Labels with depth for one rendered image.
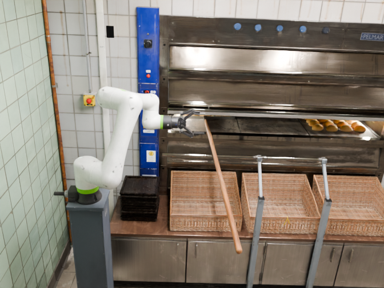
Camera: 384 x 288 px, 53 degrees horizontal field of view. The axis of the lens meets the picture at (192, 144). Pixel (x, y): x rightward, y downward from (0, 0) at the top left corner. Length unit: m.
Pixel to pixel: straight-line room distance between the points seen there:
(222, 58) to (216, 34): 0.18
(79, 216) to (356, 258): 2.16
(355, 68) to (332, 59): 0.18
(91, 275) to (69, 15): 1.80
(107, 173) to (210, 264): 1.43
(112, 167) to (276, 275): 1.80
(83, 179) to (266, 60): 1.64
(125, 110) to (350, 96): 1.91
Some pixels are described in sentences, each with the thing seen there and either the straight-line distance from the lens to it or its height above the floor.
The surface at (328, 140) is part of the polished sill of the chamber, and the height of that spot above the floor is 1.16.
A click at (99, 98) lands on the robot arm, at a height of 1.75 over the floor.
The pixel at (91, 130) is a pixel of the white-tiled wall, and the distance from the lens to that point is 3.23.
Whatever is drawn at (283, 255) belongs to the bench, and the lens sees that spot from 3.19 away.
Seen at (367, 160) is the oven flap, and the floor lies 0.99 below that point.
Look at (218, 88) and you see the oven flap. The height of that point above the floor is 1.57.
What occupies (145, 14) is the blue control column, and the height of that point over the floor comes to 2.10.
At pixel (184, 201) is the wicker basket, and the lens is 3.32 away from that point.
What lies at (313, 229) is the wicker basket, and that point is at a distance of 3.16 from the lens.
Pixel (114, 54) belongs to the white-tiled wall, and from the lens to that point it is 3.00.
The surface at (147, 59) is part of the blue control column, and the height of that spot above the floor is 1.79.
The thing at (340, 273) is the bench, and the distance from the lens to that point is 3.44.
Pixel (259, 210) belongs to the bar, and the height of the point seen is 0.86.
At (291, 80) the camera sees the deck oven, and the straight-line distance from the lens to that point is 3.10.
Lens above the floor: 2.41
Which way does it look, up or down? 24 degrees down
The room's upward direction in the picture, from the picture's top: 2 degrees clockwise
